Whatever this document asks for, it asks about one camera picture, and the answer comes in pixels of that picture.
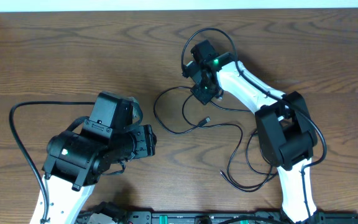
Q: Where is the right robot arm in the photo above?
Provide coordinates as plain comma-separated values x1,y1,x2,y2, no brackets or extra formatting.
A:
183,40,320,223

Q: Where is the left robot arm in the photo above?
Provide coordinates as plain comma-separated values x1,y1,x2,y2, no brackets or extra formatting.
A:
31,91,157,223

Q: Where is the left camera black cable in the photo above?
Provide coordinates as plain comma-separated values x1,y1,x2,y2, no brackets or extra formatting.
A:
9,101,96,224

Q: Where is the black USB cable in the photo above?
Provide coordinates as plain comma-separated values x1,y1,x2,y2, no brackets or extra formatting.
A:
181,93,279,184
153,86,275,193

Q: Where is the right camera black cable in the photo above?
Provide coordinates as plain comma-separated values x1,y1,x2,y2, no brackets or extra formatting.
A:
180,27,328,223

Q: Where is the camera black cable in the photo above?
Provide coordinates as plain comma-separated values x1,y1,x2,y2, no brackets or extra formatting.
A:
9,101,96,224
180,27,328,223

